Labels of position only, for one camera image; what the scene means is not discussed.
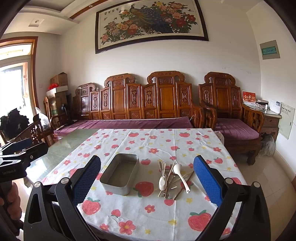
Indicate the dark wooden chopstick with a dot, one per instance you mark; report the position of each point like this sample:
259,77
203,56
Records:
177,194

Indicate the purple armchair cushion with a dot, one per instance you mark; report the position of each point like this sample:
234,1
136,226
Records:
235,129

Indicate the black desk lamp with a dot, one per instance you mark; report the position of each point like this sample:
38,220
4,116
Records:
63,107

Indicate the brown cardboard box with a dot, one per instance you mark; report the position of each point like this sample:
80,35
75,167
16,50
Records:
60,80

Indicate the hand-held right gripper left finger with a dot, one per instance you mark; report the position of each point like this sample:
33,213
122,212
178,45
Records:
87,176

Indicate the wooden dining chair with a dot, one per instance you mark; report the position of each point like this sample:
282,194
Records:
47,106
37,134

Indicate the person's left hand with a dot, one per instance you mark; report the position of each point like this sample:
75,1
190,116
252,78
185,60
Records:
15,199

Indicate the wooden framed balcony door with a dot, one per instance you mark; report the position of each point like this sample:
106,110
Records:
34,69

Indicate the black cloth pile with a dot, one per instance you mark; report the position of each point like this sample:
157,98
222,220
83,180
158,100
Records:
13,120

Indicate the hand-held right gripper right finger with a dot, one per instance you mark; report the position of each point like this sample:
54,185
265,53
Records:
207,178

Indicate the carved wooden sofa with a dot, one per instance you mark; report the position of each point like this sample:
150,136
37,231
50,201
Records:
120,97

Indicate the red desk calendar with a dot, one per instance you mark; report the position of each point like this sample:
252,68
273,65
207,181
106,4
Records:
248,97

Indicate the flat white box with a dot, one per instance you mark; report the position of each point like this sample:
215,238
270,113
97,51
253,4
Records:
57,90

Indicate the clear plastic bag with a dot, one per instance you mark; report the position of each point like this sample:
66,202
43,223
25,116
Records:
44,120

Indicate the framed peacock painting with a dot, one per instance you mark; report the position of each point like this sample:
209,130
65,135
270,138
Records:
150,20

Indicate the white router box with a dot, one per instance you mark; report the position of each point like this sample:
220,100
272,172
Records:
275,107

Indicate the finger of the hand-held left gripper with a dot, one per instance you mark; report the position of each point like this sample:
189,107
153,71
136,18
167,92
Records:
22,143
37,151

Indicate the tissue box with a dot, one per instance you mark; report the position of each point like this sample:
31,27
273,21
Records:
261,103

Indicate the carved wooden armchair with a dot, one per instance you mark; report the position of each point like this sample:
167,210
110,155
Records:
222,97

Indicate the red artificial flowers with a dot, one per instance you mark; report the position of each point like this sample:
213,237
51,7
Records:
53,87

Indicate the strawberry printed tablecloth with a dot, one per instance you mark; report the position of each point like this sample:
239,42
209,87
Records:
148,143

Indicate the tall cardboard box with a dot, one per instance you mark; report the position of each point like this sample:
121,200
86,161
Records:
59,102

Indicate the grey plastic bag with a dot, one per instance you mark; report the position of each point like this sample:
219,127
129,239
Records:
268,146

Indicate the light wooden chopstick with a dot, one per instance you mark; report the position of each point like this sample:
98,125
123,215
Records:
169,172

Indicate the purple sofa cushion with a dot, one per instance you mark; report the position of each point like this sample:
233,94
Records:
138,124

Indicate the wooden side table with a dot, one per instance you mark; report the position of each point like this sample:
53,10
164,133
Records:
270,122

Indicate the grey wall electrical panel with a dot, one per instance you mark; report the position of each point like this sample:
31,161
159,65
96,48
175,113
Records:
269,49

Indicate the rectangular metal tin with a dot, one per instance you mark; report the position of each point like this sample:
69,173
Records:
115,187

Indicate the metal fork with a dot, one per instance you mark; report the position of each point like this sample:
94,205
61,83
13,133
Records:
167,192

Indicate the white wall cabinet door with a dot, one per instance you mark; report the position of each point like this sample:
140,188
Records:
285,124

